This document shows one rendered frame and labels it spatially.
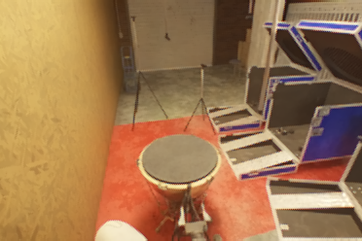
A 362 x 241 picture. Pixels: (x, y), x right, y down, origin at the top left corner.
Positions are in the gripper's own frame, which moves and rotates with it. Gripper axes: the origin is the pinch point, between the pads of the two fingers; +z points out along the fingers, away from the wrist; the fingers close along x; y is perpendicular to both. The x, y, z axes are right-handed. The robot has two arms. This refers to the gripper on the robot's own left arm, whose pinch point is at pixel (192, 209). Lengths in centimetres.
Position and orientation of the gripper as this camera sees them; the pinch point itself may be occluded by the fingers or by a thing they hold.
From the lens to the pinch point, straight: 138.4
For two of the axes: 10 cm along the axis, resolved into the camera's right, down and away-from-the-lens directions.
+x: -9.9, 1.0, -1.2
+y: 0.3, -6.5, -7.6
